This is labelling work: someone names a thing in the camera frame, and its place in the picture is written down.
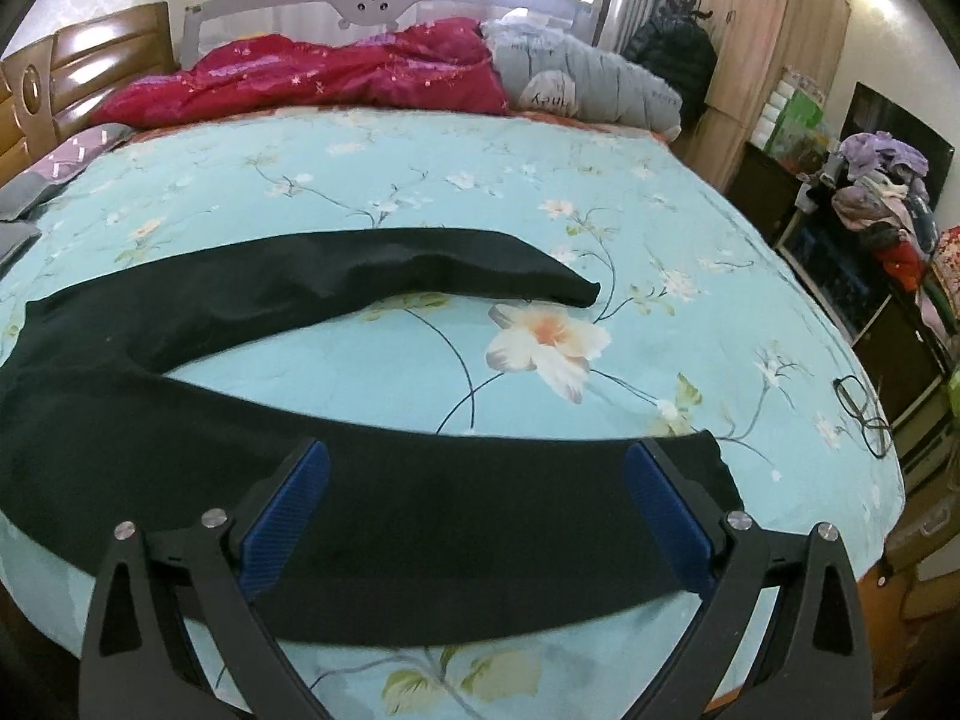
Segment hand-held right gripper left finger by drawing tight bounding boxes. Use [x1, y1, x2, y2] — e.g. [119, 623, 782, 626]
[79, 439, 335, 720]

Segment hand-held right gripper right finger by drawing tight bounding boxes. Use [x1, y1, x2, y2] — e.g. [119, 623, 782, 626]
[626, 436, 875, 720]

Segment black pants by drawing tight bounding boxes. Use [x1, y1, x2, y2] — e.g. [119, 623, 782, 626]
[0, 225, 743, 650]

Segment eyeglasses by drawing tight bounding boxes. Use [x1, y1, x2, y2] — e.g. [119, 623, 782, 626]
[831, 375, 895, 460]

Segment dark television cabinet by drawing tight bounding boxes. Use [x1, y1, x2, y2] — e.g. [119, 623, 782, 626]
[731, 142, 960, 466]

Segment light blue floral bed sheet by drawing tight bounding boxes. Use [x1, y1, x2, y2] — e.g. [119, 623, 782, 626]
[0, 106, 905, 720]

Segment pile of colourful clothes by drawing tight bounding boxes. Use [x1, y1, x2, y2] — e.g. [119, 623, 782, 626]
[829, 131, 960, 361]

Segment green package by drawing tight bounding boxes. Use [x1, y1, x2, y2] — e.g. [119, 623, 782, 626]
[776, 86, 830, 160]

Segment stacked white tissue packs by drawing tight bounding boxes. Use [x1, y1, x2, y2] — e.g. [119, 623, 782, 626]
[752, 67, 796, 155]

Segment pink patterned pillow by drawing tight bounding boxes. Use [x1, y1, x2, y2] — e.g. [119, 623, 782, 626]
[0, 124, 136, 222]

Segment red quilt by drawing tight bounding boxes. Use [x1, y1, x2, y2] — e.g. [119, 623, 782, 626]
[86, 17, 511, 128]

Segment grey blanket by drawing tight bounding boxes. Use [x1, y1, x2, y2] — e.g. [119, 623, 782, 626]
[480, 19, 683, 140]

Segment black television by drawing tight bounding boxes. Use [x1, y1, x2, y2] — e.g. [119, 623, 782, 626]
[840, 81, 953, 196]

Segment black jacket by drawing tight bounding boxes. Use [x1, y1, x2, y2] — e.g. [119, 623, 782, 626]
[622, 0, 717, 132]

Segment wooden headboard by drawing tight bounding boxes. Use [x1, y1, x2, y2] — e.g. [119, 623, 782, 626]
[0, 1, 181, 188]

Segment wooden wardrobe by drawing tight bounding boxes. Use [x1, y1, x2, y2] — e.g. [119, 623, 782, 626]
[679, 0, 852, 192]

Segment grey bed guard rail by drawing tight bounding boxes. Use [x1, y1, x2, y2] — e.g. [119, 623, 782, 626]
[182, 0, 605, 68]

